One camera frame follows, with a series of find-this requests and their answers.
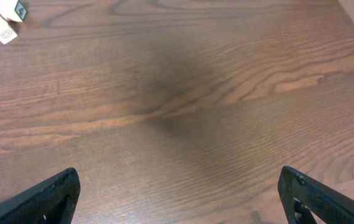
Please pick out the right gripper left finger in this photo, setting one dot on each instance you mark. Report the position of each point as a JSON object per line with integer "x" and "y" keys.
{"x": 54, "y": 200}

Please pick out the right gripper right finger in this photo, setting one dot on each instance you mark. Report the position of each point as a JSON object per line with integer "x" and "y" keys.
{"x": 304, "y": 198}

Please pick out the yellow top wooden block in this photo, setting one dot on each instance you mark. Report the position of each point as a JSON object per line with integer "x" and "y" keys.
{"x": 7, "y": 33}

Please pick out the white block top right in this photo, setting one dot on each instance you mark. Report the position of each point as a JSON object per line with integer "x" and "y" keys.
{"x": 13, "y": 10}

